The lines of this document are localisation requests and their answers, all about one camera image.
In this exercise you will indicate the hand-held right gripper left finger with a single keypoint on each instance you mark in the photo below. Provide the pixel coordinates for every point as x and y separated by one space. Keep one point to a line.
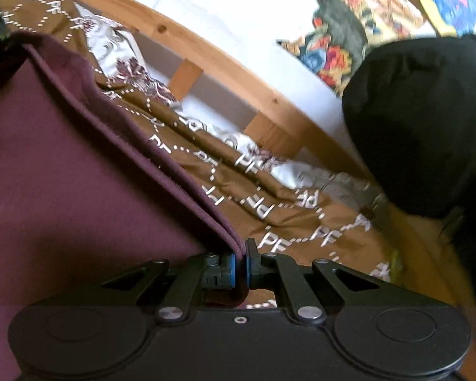
231 272

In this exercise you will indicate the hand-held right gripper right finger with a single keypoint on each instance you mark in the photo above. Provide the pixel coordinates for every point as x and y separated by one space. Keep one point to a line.
249 270

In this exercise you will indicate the maroon long-sleeve shirt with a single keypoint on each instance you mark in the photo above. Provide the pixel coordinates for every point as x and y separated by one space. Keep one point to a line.
63 174

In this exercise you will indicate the brown patterned blanket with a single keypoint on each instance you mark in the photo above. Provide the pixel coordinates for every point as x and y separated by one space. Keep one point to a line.
293 222

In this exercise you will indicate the black puffer jacket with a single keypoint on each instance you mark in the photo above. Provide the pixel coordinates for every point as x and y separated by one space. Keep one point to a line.
412 127

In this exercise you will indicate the floral bedsheet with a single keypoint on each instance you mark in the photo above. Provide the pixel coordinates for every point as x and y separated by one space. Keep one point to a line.
123 67

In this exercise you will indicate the wooden bed frame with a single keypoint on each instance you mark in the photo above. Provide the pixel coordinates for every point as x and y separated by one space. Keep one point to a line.
222 51

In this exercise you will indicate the landscape painting wall poster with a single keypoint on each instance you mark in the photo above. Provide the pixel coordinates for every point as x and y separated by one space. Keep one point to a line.
341 27

